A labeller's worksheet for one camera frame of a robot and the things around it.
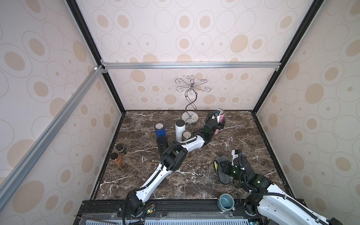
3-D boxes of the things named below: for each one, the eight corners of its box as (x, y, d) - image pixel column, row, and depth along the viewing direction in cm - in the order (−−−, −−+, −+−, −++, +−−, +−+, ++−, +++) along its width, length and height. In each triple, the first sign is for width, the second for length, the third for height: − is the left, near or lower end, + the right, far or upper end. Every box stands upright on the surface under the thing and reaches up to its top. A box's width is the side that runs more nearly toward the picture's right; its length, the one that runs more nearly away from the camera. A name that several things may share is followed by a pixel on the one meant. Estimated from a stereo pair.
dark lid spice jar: (119, 153, 96) (114, 146, 89) (123, 149, 98) (118, 142, 91) (124, 157, 95) (119, 150, 87) (128, 153, 97) (124, 146, 89)
